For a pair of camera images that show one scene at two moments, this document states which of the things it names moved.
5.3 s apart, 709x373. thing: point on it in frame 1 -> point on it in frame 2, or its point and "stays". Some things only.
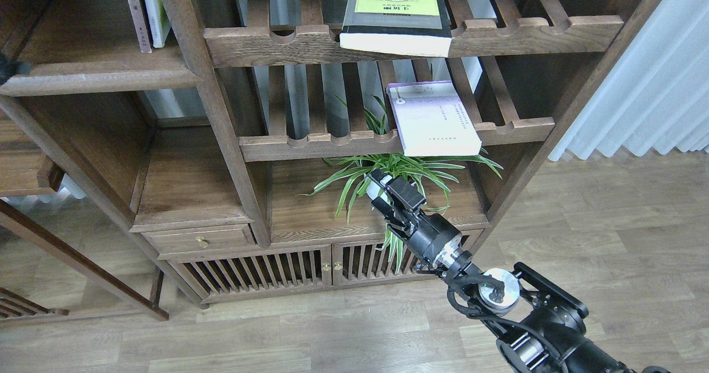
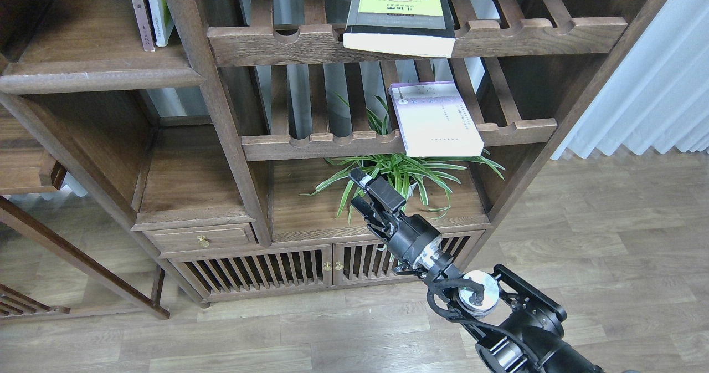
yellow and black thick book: x=405 y=16 stays
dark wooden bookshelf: x=233 y=121 stays
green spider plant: x=427 y=172 stays
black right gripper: x=428 y=236 -> x=409 y=238
